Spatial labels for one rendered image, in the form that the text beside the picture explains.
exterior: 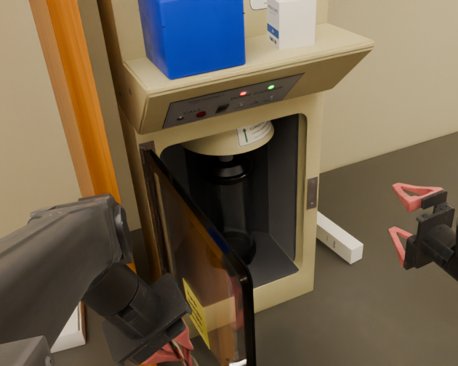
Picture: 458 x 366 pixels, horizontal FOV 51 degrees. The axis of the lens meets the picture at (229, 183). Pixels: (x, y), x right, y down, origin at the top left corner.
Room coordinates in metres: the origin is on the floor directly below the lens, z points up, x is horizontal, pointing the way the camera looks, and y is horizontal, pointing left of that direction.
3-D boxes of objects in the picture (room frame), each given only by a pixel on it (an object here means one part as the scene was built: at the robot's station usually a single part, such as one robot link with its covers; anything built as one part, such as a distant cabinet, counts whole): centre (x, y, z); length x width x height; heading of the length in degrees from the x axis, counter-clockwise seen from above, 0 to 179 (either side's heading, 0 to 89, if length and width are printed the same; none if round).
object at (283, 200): (0.80, 0.03, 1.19); 0.26 x 0.24 x 0.35; 112
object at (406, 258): (0.63, -0.30, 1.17); 0.09 x 0.07 x 0.07; 21
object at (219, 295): (0.47, 0.05, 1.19); 0.30 x 0.01 x 0.40; 24
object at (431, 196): (0.63, -0.30, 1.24); 0.09 x 0.07 x 0.07; 21
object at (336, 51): (0.63, -0.04, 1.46); 0.32 x 0.11 x 0.10; 112
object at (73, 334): (0.68, 0.40, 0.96); 0.16 x 0.12 x 0.04; 104
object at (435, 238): (0.56, -0.33, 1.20); 0.07 x 0.07 x 0.10; 21
